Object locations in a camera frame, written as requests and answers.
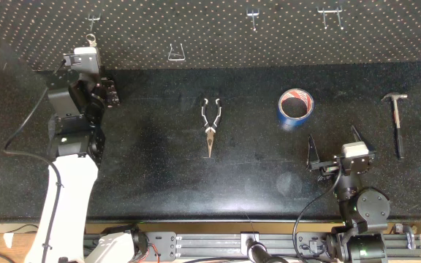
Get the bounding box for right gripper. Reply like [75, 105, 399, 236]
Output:
[306, 124, 376, 180]

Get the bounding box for roll of blue tape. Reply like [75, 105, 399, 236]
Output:
[277, 88, 315, 129]

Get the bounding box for pliers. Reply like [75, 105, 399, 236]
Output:
[200, 97, 223, 159]

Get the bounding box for black pegboard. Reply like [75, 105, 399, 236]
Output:
[0, 0, 421, 72]

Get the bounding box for hammer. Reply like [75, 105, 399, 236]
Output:
[380, 92, 409, 161]

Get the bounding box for metal hook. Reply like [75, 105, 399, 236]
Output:
[167, 42, 187, 62]
[316, 6, 345, 31]
[87, 12, 102, 34]
[246, 7, 261, 32]

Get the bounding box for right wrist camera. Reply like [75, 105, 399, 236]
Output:
[341, 141, 371, 159]

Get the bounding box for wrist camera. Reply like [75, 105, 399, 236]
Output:
[341, 141, 371, 159]
[63, 46, 102, 75]

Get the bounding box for mounting rail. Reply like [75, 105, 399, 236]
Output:
[84, 221, 421, 263]

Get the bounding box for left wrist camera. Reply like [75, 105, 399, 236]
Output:
[63, 46, 102, 75]

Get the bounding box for thin black wire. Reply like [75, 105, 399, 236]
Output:
[4, 223, 39, 235]

